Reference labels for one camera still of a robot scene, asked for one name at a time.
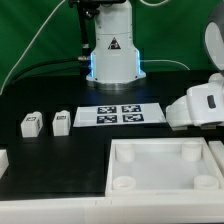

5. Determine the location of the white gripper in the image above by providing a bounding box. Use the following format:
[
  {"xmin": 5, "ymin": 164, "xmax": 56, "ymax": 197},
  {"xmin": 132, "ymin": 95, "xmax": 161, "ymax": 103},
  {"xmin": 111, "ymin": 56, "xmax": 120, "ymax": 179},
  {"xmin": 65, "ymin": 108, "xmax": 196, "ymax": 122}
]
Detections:
[{"xmin": 166, "ymin": 73, "xmax": 224, "ymax": 130}]

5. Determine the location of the black cable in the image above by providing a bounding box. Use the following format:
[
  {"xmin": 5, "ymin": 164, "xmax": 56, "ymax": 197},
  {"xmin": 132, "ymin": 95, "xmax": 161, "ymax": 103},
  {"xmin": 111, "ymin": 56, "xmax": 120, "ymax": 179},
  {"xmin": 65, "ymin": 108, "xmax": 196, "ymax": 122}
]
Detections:
[{"xmin": 6, "ymin": 57, "xmax": 92, "ymax": 88}]

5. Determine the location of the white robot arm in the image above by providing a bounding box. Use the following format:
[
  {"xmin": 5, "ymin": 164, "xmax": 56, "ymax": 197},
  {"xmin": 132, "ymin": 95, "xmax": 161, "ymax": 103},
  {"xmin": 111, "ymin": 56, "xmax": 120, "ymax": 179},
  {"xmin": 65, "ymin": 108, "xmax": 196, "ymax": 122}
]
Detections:
[{"xmin": 86, "ymin": 0, "xmax": 224, "ymax": 129}]

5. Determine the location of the green backdrop curtain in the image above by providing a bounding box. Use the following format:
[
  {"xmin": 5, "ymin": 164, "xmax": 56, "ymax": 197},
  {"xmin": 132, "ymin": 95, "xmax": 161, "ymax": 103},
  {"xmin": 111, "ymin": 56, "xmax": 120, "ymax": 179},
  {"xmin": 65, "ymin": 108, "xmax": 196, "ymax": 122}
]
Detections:
[{"xmin": 0, "ymin": 0, "xmax": 221, "ymax": 85}]

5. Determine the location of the white paper with tags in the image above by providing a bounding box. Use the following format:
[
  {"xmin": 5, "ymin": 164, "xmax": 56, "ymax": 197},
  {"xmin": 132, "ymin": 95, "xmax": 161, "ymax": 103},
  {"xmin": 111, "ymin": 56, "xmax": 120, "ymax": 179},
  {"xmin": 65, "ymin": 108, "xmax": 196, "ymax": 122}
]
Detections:
[{"xmin": 73, "ymin": 103, "xmax": 166, "ymax": 127}]

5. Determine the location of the white cable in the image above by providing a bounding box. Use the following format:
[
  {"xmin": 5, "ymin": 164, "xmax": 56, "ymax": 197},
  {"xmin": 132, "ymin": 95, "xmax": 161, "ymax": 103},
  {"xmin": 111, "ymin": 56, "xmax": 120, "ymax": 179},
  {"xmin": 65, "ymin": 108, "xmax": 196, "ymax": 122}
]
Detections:
[{"xmin": 0, "ymin": 0, "xmax": 68, "ymax": 96}]

